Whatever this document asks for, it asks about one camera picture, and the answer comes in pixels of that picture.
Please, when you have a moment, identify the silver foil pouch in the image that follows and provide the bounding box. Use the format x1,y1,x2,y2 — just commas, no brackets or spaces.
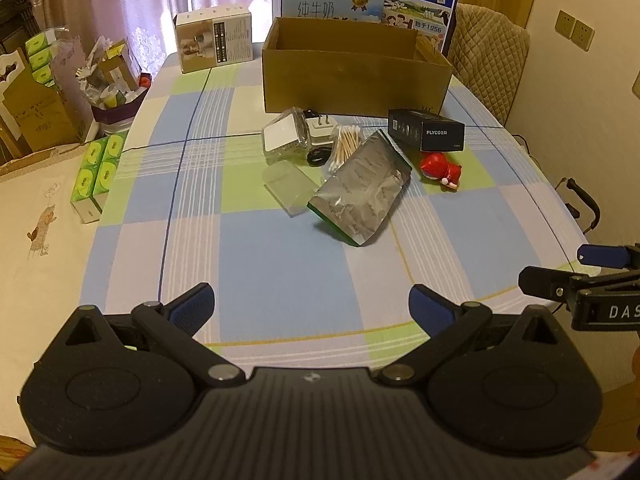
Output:
307,130,411,246

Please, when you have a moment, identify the red cat figurine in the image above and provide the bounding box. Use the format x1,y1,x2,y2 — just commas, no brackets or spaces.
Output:
420,152,462,191

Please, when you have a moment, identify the clear plastic case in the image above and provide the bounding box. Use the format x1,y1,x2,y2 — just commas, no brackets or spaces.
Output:
262,160,318,217

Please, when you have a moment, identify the black rectangular product box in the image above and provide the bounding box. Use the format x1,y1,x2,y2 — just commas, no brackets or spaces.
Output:
387,108,465,152

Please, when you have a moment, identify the cotton swabs bag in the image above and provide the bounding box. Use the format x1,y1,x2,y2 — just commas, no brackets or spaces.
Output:
328,125,363,174

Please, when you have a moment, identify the black usb cable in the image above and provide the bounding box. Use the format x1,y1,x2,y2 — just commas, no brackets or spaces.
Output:
305,145,333,167

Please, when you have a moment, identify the white pads clear pack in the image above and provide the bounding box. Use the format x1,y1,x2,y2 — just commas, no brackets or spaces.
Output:
262,107,310,165

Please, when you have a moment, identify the white power adapter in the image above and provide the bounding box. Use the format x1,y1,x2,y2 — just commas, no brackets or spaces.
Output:
303,110,337,148

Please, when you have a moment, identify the person right hand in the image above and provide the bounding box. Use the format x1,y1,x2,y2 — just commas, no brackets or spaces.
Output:
631,346,640,380

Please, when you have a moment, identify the green tissue pack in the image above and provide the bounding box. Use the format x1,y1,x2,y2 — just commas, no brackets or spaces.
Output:
70,130,128,224

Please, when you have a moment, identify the quilted beige chair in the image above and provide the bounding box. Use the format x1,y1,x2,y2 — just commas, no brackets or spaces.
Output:
447,3,530,125

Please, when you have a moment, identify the white beige appliance box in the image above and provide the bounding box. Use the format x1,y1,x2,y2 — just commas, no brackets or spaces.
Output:
174,4,254,74

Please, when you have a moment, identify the brown cardboard box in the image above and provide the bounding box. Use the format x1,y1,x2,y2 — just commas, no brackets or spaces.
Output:
262,18,452,117

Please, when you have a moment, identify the green tissue stack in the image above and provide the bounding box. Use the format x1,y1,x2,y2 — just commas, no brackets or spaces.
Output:
25,27,65,87

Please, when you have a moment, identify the dark blue milk carton box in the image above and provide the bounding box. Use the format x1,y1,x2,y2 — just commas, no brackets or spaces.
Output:
376,0,462,57

